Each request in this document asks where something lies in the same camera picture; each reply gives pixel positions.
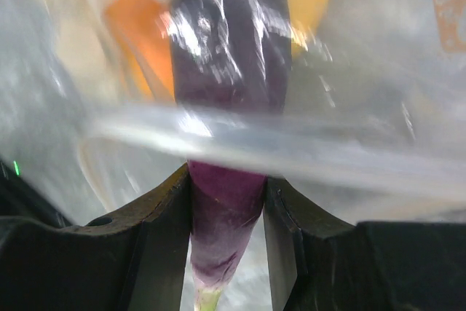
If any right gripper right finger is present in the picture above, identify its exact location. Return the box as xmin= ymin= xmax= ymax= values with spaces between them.
xmin=264 ymin=178 xmax=465 ymax=310

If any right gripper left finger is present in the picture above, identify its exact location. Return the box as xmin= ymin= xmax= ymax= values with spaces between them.
xmin=1 ymin=166 xmax=191 ymax=310

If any polka dot zip bag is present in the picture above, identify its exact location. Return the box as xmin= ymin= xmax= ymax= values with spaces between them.
xmin=1 ymin=0 xmax=465 ymax=223

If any orange fake orange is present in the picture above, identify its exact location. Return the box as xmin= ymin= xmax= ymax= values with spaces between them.
xmin=103 ymin=0 xmax=175 ymax=102

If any purple fake eggplant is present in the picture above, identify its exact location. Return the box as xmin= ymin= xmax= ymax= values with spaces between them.
xmin=169 ymin=0 xmax=291 ymax=310

